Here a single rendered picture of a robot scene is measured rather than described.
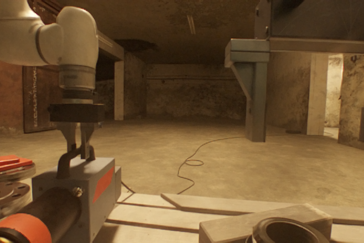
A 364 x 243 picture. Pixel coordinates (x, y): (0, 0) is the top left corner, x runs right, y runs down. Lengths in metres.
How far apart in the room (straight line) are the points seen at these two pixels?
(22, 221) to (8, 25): 0.44
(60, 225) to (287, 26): 0.48
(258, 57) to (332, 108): 8.75
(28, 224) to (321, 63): 5.84
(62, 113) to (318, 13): 0.56
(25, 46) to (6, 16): 0.07
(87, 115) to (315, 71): 5.55
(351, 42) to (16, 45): 0.65
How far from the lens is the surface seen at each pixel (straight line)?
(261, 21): 0.24
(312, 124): 5.72
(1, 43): 0.67
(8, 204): 0.90
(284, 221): 0.41
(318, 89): 5.78
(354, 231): 1.03
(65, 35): 0.59
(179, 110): 10.85
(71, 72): 0.57
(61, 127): 0.61
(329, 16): 0.24
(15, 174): 1.23
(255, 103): 0.21
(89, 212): 0.56
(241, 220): 0.71
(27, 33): 0.64
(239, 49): 0.21
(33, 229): 0.44
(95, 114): 0.56
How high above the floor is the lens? 0.58
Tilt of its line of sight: 4 degrees down
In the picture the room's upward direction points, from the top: 1 degrees clockwise
